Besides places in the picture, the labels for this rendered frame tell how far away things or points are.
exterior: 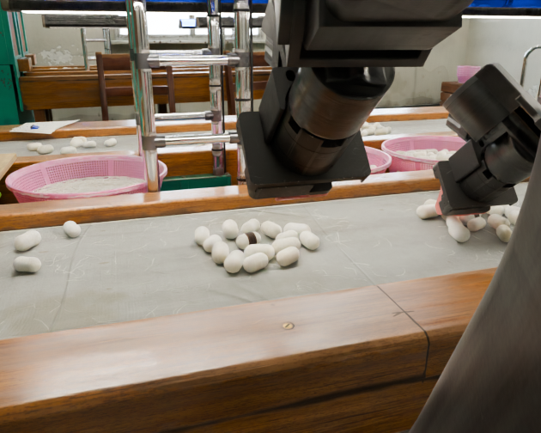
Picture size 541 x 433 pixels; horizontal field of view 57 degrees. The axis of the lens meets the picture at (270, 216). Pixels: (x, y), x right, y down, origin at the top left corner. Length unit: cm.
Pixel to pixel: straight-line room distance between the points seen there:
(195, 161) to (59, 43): 459
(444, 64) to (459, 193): 666
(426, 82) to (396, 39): 690
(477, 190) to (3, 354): 53
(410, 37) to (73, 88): 309
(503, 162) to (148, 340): 42
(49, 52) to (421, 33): 542
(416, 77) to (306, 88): 674
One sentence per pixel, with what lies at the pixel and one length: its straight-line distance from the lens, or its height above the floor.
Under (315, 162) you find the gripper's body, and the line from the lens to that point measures 38.
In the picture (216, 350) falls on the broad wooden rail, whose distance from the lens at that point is 41.
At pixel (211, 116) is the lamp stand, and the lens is 105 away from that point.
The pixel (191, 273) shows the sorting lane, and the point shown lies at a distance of 58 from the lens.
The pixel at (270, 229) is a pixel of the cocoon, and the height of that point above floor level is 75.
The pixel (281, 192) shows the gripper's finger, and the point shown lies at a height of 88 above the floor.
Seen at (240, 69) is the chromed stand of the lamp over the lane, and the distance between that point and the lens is 80.
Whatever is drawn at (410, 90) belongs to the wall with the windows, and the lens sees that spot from 703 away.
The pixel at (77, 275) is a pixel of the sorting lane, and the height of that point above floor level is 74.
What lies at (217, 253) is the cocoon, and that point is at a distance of 59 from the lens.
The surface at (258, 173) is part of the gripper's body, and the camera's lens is 39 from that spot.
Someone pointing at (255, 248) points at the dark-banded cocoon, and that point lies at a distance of 59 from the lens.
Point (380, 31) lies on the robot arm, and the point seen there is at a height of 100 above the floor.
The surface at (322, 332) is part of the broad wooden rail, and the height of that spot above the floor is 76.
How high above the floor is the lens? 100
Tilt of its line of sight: 20 degrees down
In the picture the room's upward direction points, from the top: straight up
